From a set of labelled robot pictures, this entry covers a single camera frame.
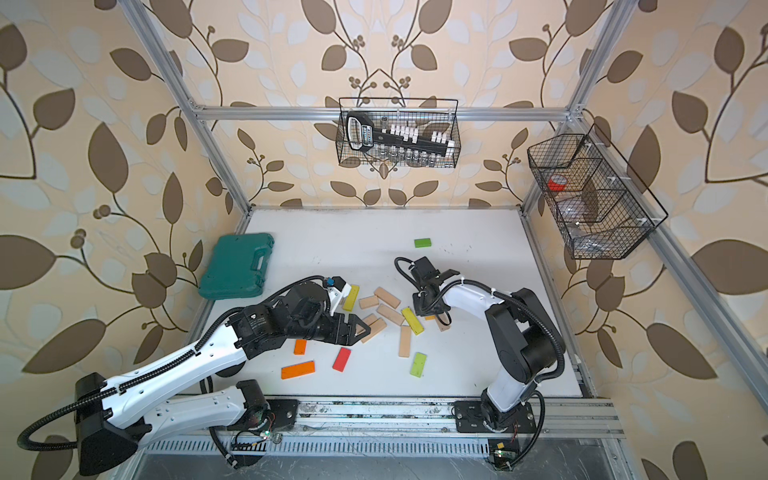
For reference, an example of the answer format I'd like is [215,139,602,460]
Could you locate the yellow block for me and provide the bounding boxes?
[342,285,360,312]
[401,307,424,335]

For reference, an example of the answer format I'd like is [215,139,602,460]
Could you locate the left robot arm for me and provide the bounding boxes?
[17,276,371,476]

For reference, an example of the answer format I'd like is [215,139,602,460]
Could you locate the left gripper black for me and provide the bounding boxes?
[285,310,373,347]

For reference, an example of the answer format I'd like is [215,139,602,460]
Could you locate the orange block lower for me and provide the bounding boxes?
[281,361,316,380]

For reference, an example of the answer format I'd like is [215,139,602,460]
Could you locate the right wire basket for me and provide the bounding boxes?
[527,124,668,260]

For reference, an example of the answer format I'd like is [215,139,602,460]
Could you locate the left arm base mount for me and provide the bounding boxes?
[215,397,299,433]

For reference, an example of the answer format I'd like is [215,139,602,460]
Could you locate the wooden block upright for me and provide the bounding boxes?
[398,325,413,358]

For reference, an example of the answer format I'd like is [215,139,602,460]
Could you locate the green plastic tool case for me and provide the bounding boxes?
[198,233,274,300]

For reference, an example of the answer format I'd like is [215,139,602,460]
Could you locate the light green block lower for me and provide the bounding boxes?
[409,352,427,378]

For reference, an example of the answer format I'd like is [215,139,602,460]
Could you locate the wooden block pair lower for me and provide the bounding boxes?
[362,318,387,343]

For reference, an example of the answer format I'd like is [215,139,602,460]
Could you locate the wire basket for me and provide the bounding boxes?
[335,96,461,169]
[527,124,668,260]

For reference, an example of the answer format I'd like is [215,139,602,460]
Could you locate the black socket holder tool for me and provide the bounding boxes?
[337,111,460,160]

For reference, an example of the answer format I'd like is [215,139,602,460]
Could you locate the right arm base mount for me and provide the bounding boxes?
[452,400,537,435]

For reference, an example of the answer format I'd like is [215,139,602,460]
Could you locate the red block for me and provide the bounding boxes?
[332,347,352,372]

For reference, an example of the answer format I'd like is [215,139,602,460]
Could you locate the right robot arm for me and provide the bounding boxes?
[394,257,567,431]

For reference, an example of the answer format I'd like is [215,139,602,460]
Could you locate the black tape roll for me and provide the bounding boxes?
[216,362,244,378]

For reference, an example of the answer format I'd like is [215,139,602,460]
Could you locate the orange block upright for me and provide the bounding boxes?
[293,339,307,356]

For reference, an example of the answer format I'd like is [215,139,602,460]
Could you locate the back wire basket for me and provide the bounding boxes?
[335,96,461,169]

